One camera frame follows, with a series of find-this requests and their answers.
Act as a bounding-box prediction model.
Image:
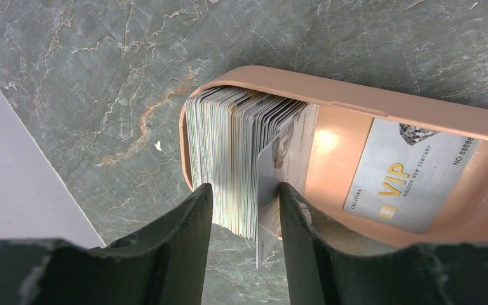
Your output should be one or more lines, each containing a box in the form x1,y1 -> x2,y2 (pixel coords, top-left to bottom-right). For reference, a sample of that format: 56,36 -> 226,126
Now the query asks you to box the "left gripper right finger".
278,182 -> 488,304

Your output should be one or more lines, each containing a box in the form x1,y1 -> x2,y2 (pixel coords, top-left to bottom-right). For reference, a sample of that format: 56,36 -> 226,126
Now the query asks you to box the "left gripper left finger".
0,184 -> 213,304

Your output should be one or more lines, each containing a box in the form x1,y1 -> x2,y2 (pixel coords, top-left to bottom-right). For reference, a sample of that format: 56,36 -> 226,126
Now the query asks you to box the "white VIP credit card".
256,104 -> 319,269

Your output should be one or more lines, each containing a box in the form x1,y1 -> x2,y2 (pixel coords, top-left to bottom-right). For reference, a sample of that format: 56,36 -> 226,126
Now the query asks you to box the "white VIP card in tray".
344,118 -> 482,234

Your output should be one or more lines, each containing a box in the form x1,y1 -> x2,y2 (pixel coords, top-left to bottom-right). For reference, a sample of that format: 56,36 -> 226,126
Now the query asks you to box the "stack of credit cards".
184,86 -> 310,239

